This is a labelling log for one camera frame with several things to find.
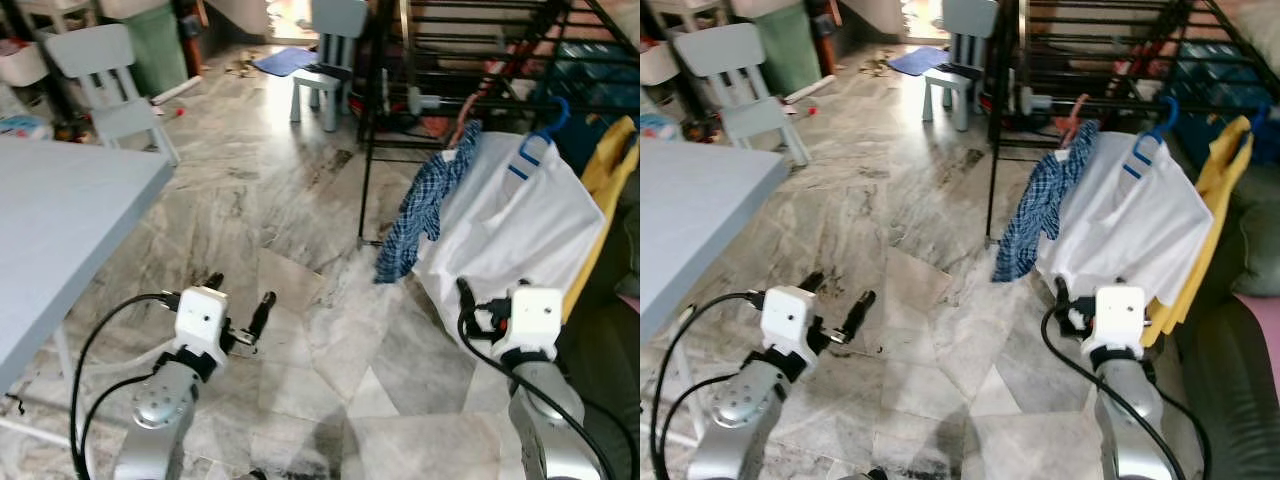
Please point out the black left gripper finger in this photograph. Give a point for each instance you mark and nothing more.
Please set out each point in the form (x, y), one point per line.
(814, 282)
(860, 315)
(215, 281)
(263, 315)

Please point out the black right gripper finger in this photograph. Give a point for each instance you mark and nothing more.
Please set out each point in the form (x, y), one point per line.
(1061, 292)
(466, 298)

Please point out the blue plaid shirt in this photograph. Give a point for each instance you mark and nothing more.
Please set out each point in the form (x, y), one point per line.
(1040, 210)
(420, 210)

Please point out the pink plastic hanger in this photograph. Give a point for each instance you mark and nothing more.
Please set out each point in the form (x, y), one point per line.
(1078, 108)
(468, 112)

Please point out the blue plastic hanger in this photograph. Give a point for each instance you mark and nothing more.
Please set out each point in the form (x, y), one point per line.
(566, 115)
(1176, 115)

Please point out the white shirt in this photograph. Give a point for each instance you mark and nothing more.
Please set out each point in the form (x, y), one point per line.
(1120, 230)
(510, 230)

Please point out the pale blue folding table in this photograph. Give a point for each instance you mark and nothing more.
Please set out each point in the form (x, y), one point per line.
(60, 220)
(700, 220)

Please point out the black metal drying rack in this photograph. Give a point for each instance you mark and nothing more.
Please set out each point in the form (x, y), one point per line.
(366, 160)
(994, 160)

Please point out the yellow shirt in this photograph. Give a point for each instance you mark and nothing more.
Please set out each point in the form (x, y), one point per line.
(605, 170)
(1220, 170)

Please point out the white tube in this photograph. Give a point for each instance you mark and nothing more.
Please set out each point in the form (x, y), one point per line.
(812, 90)
(180, 90)

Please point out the blue floor mat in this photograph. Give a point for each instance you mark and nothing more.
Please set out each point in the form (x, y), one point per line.
(920, 62)
(285, 62)

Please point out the green bin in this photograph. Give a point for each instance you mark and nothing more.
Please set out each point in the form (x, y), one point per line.
(160, 50)
(790, 50)

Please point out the pale blue child chair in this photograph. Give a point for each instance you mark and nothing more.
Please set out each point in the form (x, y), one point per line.
(95, 55)
(968, 20)
(725, 55)
(335, 20)

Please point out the blue plastic crate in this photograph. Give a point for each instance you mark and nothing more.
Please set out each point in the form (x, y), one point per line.
(1215, 75)
(600, 75)

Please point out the white plastic box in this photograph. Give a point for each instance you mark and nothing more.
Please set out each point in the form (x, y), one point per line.
(22, 62)
(658, 62)

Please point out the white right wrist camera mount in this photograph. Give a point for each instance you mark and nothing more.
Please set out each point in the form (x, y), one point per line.
(532, 320)
(1117, 318)

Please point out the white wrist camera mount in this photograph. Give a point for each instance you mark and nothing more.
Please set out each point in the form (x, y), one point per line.
(532, 320)
(1117, 318)
(788, 320)
(200, 320)

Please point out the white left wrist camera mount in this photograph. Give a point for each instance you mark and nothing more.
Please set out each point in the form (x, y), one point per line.
(200, 320)
(788, 320)

